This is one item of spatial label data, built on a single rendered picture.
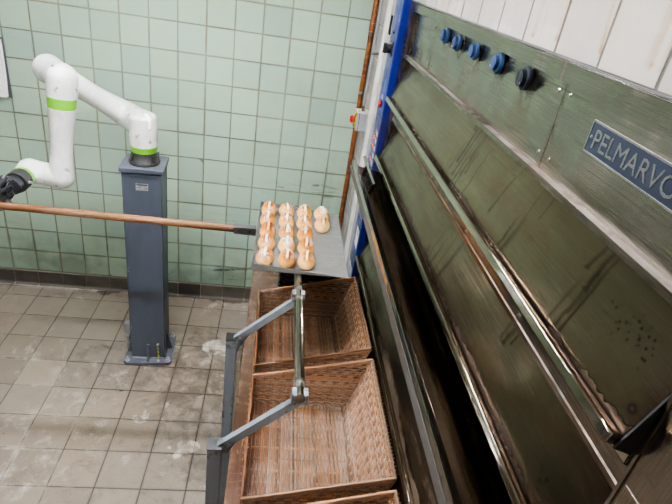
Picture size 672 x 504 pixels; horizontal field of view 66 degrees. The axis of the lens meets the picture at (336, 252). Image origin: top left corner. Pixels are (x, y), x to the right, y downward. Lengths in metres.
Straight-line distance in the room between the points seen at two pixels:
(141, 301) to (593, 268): 2.53
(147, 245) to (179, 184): 0.70
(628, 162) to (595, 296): 0.20
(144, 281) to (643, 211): 2.55
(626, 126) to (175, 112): 2.75
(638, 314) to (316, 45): 2.60
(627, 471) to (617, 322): 0.19
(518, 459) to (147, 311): 2.41
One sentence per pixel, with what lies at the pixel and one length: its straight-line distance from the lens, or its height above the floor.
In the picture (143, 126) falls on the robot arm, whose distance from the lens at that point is 2.64.
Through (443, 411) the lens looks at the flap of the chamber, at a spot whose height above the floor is 1.41.
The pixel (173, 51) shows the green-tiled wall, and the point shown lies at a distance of 3.23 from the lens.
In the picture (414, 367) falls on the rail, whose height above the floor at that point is 1.44.
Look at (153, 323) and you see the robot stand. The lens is 3.14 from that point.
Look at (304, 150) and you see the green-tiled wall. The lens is 3.29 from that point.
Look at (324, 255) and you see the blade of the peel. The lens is 2.06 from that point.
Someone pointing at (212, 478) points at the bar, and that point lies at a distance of 1.70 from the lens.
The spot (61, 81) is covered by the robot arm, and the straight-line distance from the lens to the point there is 2.47.
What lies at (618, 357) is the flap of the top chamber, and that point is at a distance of 0.81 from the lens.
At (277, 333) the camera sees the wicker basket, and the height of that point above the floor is 0.59.
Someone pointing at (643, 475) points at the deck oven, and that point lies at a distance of 0.80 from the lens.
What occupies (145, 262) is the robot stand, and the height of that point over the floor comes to 0.68.
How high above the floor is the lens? 2.19
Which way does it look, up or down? 29 degrees down
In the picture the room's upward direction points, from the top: 10 degrees clockwise
